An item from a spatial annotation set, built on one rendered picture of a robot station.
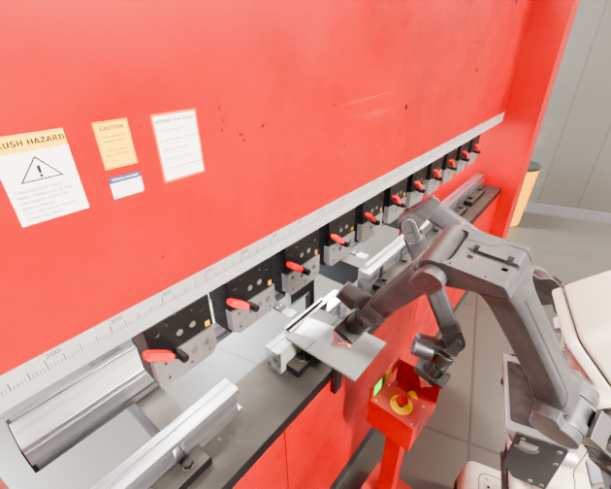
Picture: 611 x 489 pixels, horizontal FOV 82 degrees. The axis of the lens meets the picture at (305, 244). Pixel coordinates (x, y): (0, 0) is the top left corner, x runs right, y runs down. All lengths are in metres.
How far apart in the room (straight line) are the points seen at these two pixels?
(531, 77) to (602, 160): 2.37
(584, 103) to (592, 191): 0.99
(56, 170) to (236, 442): 0.81
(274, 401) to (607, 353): 0.82
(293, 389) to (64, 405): 0.63
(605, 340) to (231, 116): 0.81
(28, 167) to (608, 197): 5.14
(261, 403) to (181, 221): 0.66
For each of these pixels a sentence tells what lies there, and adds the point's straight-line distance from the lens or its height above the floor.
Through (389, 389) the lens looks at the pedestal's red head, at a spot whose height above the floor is 0.78.
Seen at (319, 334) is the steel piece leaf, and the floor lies 1.00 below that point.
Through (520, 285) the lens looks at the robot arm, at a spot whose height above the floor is 1.53.
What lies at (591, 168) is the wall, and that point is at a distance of 5.07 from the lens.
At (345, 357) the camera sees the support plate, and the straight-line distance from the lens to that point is 1.10.
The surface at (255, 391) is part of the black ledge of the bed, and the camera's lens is 1.19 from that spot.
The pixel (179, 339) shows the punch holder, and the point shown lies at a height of 1.27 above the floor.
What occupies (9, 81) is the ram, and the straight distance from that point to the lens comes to 0.57.
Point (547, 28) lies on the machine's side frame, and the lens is 2.87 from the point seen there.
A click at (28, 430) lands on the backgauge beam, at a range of 1.20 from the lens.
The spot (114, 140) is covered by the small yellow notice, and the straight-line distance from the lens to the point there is 0.61.
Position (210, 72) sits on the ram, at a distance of 0.70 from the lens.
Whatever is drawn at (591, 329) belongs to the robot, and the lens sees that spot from 0.87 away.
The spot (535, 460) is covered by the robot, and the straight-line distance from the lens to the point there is 1.08.
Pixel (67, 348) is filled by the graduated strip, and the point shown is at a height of 1.39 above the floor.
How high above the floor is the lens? 1.81
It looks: 30 degrees down
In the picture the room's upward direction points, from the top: 1 degrees counter-clockwise
